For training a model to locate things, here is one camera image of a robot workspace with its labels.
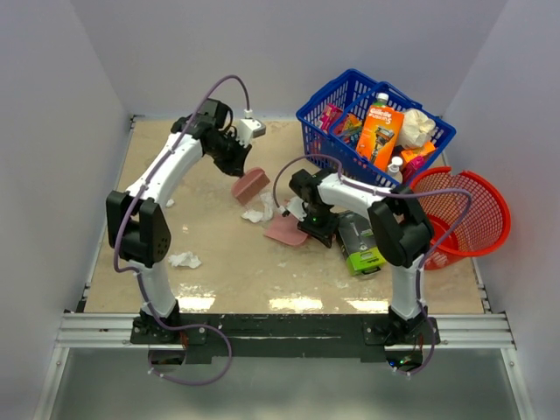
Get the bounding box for paper scrap front left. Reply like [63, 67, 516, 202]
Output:
[168, 251, 202, 270]

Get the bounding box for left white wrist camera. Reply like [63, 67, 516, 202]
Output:
[236, 109, 266, 147]

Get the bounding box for orange box in basket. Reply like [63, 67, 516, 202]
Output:
[400, 142, 437, 165]

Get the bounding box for orange razor package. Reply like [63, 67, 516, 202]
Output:
[355, 102, 404, 172]

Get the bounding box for black green razor box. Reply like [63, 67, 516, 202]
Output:
[336, 211, 386, 277]

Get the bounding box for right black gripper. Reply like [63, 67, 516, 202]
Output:
[298, 203, 340, 247]

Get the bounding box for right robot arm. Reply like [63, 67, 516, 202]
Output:
[288, 170, 434, 345]

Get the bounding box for pink hand brush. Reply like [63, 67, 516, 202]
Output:
[231, 167, 270, 206]

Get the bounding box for red mesh waste basket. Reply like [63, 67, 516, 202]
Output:
[411, 166, 511, 270]

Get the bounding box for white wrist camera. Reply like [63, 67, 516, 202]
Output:
[236, 109, 266, 147]
[280, 196, 307, 221]

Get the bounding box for white pump bottle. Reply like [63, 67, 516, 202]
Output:
[387, 156, 403, 184]

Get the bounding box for pink box in basket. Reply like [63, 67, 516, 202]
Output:
[316, 103, 343, 132]

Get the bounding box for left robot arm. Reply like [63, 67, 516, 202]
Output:
[106, 99, 266, 343]

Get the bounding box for long paper scrap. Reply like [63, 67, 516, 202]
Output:
[241, 192, 276, 224]

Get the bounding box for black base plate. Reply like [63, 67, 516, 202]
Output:
[130, 313, 440, 364]

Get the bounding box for magenta box in basket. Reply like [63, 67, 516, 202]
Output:
[402, 156, 425, 183]

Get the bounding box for white plastic bag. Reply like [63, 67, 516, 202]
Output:
[396, 108, 436, 150]

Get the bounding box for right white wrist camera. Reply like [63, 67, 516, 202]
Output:
[280, 196, 307, 221]

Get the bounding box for pink dustpan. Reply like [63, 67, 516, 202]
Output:
[264, 212, 309, 247]

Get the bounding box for blue plastic basket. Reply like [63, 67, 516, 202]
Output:
[296, 68, 456, 187]

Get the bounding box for colourful pack in basket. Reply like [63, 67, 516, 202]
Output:
[333, 113, 362, 144]

